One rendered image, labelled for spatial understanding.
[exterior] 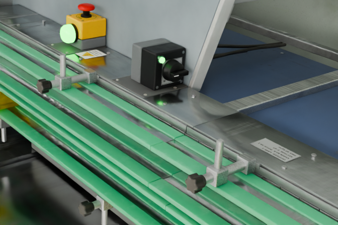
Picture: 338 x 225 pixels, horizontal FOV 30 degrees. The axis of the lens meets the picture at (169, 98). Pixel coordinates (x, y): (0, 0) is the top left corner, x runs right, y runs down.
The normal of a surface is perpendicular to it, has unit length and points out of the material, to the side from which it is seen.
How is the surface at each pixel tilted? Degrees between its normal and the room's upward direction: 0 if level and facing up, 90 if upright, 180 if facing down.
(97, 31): 90
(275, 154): 90
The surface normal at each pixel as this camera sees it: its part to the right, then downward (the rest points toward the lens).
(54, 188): 0.05, -0.92
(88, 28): 0.64, 0.33
